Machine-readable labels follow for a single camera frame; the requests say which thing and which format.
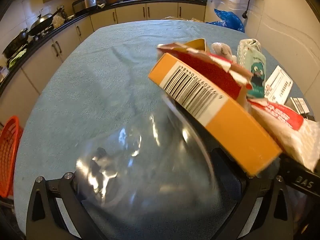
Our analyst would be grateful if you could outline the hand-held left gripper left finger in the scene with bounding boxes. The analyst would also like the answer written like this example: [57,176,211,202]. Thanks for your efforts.
[26,172,107,240]

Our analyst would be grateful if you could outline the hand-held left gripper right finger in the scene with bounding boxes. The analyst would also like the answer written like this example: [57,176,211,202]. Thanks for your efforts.
[212,147,294,240]

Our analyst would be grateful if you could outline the clear snack bag red label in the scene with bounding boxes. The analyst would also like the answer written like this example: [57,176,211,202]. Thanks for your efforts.
[247,98,320,173]

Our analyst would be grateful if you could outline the orange plastic basket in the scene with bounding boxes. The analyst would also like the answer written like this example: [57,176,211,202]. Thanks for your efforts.
[0,116,24,198]

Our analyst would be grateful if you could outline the orange cardboard box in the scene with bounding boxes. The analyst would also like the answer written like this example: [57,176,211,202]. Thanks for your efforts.
[148,38,283,177]

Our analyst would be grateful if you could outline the clear plastic packaging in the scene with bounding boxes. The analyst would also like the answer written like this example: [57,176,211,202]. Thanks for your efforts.
[74,105,222,207]

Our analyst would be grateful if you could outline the white cardboard box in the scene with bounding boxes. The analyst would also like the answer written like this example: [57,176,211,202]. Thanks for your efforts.
[264,65,294,105]

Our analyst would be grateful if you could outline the tissue pack with green cartoon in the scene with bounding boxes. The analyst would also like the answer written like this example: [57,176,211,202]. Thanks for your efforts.
[246,52,267,98]

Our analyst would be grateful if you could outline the clear plastic bag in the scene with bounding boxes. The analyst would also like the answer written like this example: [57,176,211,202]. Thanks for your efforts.
[211,42,237,62]

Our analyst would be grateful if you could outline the small black box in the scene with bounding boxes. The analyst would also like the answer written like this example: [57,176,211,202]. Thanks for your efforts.
[290,97,311,115]

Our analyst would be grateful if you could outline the blue tablecloth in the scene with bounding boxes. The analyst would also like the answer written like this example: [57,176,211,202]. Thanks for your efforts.
[12,19,309,240]

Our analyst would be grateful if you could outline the green leafy vegetables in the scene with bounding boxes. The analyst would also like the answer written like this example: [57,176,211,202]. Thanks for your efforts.
[8,48,27,68]

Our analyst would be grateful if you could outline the row of beige lower cabinets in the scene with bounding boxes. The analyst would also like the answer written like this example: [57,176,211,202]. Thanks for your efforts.
[0,1,207,130]

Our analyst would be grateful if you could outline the black frying pan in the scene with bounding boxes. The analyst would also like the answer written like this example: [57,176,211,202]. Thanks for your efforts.
[2,28,29,59]

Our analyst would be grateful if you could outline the black kitchen countertop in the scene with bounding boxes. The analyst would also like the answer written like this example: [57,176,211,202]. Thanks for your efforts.
[0,0,208,98]

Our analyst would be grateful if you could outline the blue plastic bag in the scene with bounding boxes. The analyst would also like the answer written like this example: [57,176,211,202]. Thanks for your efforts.
[206,8,245,33]

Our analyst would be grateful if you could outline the black wok with lid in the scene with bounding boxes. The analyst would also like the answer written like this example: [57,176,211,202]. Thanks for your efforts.
[28,6,65,37]

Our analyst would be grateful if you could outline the pale plastic bag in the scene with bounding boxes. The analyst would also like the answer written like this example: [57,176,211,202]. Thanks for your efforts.
[52,13,67,28]

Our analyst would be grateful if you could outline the yellow plastic bag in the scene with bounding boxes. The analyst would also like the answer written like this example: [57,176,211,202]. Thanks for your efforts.
[161,16,204,22]

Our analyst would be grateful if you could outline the silver rice cooker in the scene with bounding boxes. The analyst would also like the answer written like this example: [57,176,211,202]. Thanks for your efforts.
[72,0,98,15]

